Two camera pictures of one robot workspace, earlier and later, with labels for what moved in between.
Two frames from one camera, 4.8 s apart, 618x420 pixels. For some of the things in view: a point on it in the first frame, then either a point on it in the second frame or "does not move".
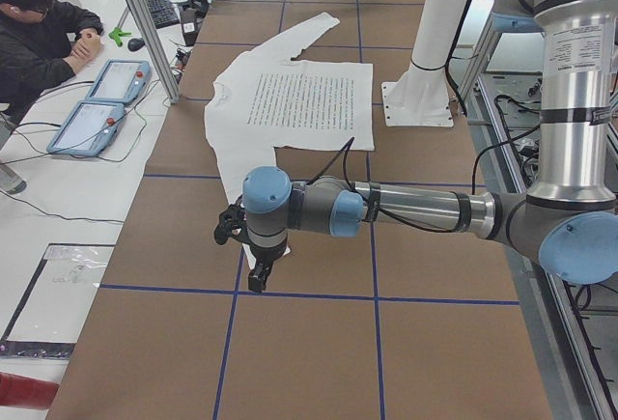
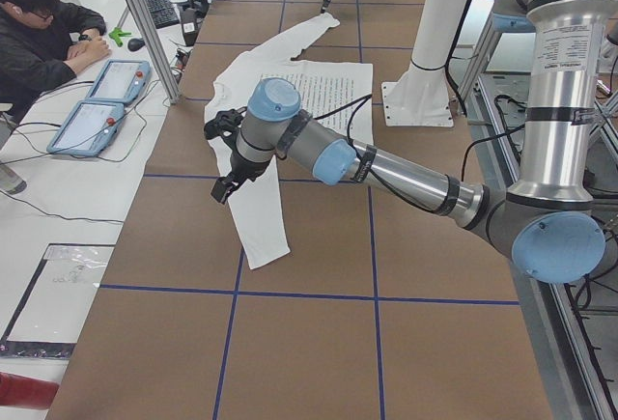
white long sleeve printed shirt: (273, 99) does not move
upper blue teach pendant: (120, 81) does not move
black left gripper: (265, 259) to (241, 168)
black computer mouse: (135, 44) does not move
